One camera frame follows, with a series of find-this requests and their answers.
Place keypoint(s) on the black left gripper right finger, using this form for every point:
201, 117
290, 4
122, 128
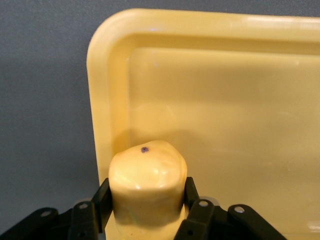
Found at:
207, 217

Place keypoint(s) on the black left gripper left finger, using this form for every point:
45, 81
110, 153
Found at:
82, 215

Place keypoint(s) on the yellow potato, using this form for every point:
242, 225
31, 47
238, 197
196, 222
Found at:
147, 185

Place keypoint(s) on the yellow plastic tray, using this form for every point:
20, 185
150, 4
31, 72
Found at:
212, 100

